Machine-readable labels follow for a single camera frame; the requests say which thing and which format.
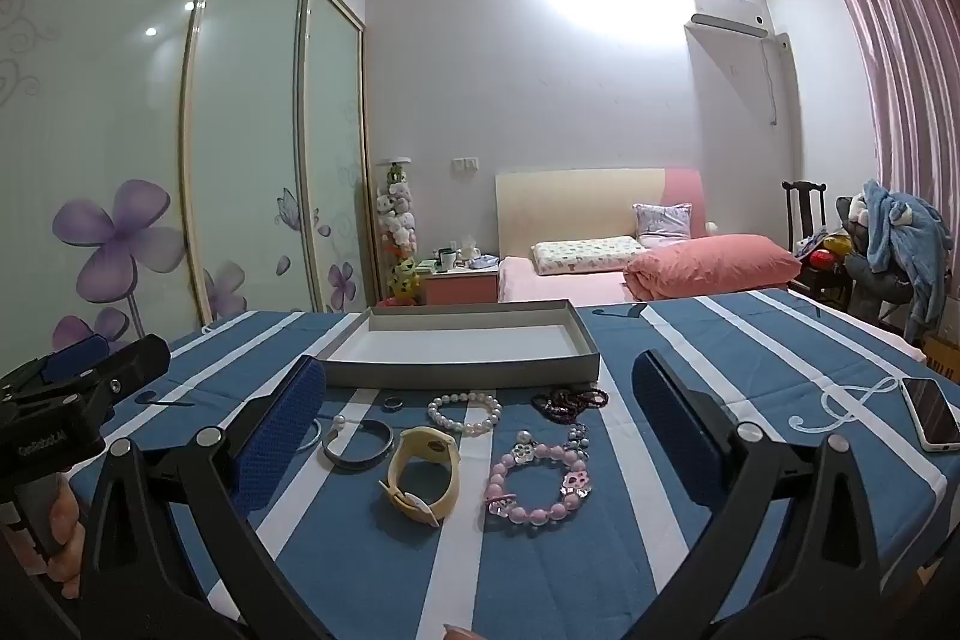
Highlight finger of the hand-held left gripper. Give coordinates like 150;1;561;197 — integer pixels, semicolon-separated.
41;332;111;384
71;335;173;402

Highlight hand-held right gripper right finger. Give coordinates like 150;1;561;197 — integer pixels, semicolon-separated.
631;349;902;640

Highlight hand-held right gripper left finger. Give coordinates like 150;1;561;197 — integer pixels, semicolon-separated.
71;353;336;640

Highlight grey bangle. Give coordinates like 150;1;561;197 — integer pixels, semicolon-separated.
321;419;396;473

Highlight dark red bead bracelet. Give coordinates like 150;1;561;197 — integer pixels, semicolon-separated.
531;386;611;424

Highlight pink bead flower bracelet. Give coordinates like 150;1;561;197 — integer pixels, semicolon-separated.
484;422;596;527

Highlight yellow silicone wristband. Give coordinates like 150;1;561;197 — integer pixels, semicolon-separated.
377;426;461;527

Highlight white pearl bracelet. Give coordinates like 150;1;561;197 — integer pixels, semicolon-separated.
427;390;503;438

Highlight grey cardboard tray box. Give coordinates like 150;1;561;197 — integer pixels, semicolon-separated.
313;299;603;390

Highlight person's left hand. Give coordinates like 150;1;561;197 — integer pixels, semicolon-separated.
0;481;85;605

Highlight thin bangle with pearl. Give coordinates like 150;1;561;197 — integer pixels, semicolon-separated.
300;413;348;455

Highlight folded pink quilt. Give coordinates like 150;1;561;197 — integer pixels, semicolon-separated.
625;235;803;303

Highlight bed with pink sheet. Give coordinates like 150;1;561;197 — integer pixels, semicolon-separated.
494;167;797;305

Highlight white patterned pillow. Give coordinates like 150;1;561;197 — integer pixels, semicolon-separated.
531;235;645;277

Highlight purple pillow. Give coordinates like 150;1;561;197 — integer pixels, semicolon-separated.
632;203;694;248

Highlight blue white striped tablecloth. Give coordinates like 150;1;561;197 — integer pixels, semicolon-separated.
64;286;955;640

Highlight colourful toys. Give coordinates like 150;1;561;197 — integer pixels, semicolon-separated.
797;233;854;271

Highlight pink and cream nightstand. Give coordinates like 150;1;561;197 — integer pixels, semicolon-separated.
418;254;502;307

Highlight column of plush toys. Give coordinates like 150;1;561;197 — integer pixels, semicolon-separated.
377;158;422;305

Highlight grey padded chair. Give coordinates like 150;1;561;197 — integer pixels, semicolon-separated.
835;196;932;342

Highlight dark wooden chair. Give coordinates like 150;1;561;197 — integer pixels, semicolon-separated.
781;180;854;313

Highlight wardrobe with flower glass doors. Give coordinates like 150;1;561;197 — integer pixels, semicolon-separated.
0;0;380;372

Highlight smartphone with white case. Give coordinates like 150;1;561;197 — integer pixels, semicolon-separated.
899;376;960;453

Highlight blue plush garment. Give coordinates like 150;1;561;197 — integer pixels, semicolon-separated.
858;179;950;327

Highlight pink curtain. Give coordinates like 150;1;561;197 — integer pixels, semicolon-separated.
829;0;960;215

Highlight white air conditioner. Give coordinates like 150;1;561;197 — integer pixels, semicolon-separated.
685;0;774;40

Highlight air conditioner cable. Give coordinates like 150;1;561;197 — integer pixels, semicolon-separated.
760;36;782;128

